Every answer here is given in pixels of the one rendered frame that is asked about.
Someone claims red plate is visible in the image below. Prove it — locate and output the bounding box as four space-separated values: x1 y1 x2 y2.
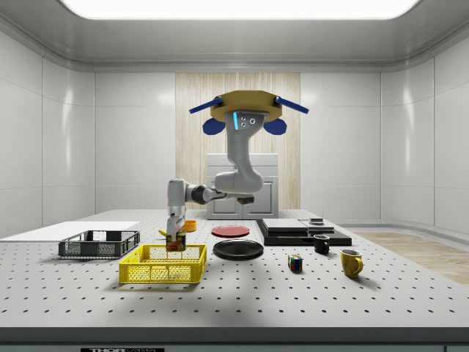
211 224 251 238

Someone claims yellow basket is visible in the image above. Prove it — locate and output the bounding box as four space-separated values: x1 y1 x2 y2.
117 243 208 285

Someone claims white cabinet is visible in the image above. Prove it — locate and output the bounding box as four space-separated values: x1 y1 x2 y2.
205 153 281 221

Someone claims black plate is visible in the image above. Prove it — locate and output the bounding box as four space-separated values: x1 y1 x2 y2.
212 238 265 262

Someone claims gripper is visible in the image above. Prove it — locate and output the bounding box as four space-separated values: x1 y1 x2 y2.
166 213 186 236

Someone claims black stove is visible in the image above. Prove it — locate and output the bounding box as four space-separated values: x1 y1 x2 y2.
255 216 353 247

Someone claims puzzle cube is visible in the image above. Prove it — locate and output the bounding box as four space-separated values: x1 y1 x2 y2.
287 253 305 273

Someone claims white board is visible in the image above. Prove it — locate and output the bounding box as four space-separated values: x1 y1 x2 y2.
0 220 141 243

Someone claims flat-sided can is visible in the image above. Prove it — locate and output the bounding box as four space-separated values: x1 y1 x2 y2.
166 229 188 253

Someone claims dark grey basket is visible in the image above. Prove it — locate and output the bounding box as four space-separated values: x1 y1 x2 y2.
57 229 141 260

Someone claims black mug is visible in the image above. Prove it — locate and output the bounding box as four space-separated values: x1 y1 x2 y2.
312 234 331 255

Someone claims yellow mug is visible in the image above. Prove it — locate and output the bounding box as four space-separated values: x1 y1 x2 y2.
339 249 365 279

